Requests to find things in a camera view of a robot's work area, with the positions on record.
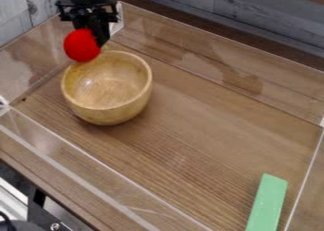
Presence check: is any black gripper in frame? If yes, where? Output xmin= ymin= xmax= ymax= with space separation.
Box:
xmin=57 ymin=0 xmax=120 ymax=46

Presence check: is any red ball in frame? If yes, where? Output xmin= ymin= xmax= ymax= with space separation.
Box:
xmin=63 ymin=28 xmax=101 ymax=62

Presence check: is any wooden bowl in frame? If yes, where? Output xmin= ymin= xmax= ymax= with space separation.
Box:
xmin=61 ymin=50 xmax=153 ymax=125

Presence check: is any green tape strip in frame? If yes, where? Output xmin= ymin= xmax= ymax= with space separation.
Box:
xmin=244 ymin=173 xmax=290 ymax=231

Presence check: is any clear acrylic corner bracket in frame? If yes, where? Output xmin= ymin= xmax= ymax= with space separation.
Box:
xmin=109 ymin=2 xmax=125 ymax=35

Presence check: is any black metal bracket with screw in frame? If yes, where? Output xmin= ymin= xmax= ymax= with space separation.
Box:
xmin=29 ymin=189 xmax=74 ymax=231

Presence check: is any black cable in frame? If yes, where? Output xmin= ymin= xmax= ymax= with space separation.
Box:
xmin=0 ymin=210 xmax=14 ymax=231

